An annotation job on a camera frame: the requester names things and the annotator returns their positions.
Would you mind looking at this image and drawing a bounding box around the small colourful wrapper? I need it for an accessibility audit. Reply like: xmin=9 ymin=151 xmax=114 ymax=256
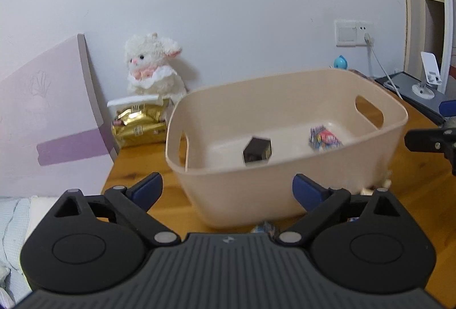
xmin=251 ymin=221 xmax=279 ymax=237

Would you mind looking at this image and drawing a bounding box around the white plug with cable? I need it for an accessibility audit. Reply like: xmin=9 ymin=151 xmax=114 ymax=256
xmin=363 ymin=32 xmax=402 ymax=96

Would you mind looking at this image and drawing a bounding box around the white phone stand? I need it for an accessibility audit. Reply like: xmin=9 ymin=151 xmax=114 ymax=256
xmin=412 ymin=51 xmax=443 ymax=99

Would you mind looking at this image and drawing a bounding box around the small black box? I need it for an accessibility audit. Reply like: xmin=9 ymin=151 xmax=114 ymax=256
xmin=243 ymin=137 xmax=273 ymax=167

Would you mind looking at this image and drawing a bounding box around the colourful snack packet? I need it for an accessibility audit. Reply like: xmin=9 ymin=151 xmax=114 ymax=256
xmin=308 ymin=125 xmax=343 ymax=152

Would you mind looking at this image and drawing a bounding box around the white plush sheep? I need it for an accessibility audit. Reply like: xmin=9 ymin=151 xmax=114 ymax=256
xmin=123 ymin=32 xmax=188 ymax=105

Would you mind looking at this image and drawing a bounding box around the black tablet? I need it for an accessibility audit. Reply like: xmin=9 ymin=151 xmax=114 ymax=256
xmin=374 ymin=70 xmax=450 ymax=125

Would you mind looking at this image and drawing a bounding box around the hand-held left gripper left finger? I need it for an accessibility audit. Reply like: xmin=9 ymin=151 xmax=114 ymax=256
xmin=53 ymin=172 xmax=181 ymax=248

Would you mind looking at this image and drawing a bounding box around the gold foil packet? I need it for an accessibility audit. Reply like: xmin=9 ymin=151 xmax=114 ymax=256
xmin=111 ymin=103 xmax=172 ymax=148

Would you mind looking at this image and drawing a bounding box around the white wall switch socket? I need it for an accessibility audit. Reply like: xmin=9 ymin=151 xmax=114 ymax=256
xmin=334 ymin=19 xmax=371 ymax=48

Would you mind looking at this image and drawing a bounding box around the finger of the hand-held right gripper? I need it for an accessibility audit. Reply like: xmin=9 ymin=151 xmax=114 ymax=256
xmin=439 ymin=100 xmax=456 ymax=128
xmin=404 ymin=127 xmax=456 ymax=175

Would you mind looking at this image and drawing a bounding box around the pink headboard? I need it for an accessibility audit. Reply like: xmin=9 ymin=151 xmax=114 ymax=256
xmin=0 ymin=33 xmax=119 ymax=198

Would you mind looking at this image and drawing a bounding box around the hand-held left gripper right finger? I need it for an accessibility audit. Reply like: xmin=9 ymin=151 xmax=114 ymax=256
xmin=280 ymin=174 xmax=403 ymax=246

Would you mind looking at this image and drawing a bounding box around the light blue bedding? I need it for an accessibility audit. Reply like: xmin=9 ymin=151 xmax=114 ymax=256
xmin=0 ymin=195 xmax=48 ymax=307

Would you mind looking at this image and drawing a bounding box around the beige plastic basket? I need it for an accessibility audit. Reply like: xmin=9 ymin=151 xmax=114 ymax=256
xmin=166 ymin=68 xmax=409 ymax=228

